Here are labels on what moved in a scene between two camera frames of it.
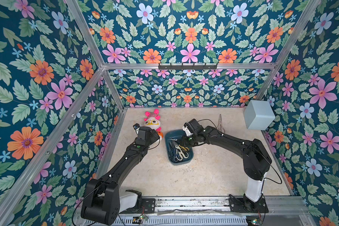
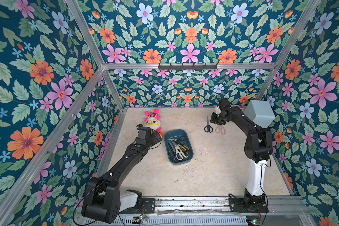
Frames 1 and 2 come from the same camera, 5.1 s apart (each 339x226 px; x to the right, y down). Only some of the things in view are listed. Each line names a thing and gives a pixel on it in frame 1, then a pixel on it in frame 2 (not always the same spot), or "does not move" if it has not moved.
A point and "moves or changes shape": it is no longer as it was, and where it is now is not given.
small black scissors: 173,152 moves or changes shape
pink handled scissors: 220,125 does not move
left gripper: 152,138 does not move
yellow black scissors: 184,148 does not move
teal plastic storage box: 178,154 does not move
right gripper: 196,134 → 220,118
